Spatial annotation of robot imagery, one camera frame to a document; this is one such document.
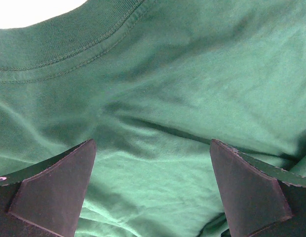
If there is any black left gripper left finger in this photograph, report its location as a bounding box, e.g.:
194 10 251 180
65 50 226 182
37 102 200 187
0 139 96 237

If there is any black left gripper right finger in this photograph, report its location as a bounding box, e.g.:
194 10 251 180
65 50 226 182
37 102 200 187
210 139 306 237

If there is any dark green t-shirt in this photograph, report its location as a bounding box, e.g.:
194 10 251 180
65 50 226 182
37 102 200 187
0 0 306 237

